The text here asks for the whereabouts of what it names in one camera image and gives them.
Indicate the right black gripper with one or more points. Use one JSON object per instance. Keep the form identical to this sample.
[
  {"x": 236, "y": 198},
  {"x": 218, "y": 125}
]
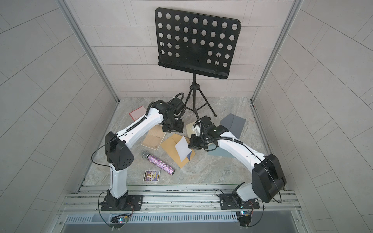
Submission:
[{"x": 194, "y": 143}]

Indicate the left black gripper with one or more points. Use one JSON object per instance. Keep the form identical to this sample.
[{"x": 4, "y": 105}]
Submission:
[{"x": 179, "y": 128}]

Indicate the cream envelope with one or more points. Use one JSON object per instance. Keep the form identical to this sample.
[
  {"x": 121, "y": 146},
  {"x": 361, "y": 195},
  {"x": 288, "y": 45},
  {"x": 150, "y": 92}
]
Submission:
[{"x": 193, "y": 129}]

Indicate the cream letter paper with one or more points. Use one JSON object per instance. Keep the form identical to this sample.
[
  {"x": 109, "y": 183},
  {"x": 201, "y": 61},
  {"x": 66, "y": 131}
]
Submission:
[{"x": 154, "y": 137}]

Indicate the blue-grey envelope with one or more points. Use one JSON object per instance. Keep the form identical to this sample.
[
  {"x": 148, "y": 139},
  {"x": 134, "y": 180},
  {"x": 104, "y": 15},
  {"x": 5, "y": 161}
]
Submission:
[{"x": 221, "y": 152}]

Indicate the white blue-bordered letter paper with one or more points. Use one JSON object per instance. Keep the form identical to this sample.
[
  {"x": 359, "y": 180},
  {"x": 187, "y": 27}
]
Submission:
[{"x": 183, "y": 150}]

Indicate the dark grey envelope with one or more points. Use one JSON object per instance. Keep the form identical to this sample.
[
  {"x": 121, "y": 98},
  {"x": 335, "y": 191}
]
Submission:
[{"x": 234, "y": 124}]

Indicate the pink red-bordered letter paper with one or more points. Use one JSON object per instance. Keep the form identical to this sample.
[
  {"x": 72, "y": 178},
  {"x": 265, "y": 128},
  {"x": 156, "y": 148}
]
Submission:
[{"x": 138, "y": 113}]

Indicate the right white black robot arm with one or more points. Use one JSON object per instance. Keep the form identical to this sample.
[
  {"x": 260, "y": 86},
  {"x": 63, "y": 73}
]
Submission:
[{"x": 267, "y": 175}]

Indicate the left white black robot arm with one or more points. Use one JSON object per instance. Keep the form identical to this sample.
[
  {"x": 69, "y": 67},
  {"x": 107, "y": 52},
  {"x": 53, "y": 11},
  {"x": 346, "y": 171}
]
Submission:
[{"x": 118, "y": 146}]

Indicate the purple glitter microphone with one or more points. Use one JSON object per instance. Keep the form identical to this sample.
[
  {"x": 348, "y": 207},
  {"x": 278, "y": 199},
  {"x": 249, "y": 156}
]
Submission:
[{"x": 158, "y": 162}]

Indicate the small colourful card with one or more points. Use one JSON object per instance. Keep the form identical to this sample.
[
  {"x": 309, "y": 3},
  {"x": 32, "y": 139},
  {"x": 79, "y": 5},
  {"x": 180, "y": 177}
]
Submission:
[{"x": 151, "y": 176}]

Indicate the black perforated music stand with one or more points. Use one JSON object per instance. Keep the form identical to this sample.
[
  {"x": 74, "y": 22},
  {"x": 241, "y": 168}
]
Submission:
[{"x": 196, "y": 43}]

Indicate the right small circuit board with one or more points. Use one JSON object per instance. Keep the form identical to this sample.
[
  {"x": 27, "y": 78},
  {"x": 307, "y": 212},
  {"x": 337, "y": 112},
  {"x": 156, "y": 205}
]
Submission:
[{"x": 244, "y": 218}]

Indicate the small circuit board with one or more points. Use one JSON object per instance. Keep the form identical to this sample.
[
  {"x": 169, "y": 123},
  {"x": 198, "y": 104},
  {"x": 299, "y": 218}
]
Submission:
[
  {"x": 244, "y": 218},
  {"x": 120, "y": 218}
]

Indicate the left small circuit board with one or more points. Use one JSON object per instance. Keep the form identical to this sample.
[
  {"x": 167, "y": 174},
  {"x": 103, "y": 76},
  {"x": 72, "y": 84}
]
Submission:
[{"x": 120, "y": 218}]

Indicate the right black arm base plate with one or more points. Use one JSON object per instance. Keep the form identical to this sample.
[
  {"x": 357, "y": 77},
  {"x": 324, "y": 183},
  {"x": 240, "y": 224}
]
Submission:
[{"x": 233, "y": 202}]

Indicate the aluminium mounting rail frame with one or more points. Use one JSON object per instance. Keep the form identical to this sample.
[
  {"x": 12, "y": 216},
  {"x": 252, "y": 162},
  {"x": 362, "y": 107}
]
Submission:
[{"x": 176, "y": 204}]

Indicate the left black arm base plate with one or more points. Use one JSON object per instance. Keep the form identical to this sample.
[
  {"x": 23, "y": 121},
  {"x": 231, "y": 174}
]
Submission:
[{"x": 125, "y": 203}]

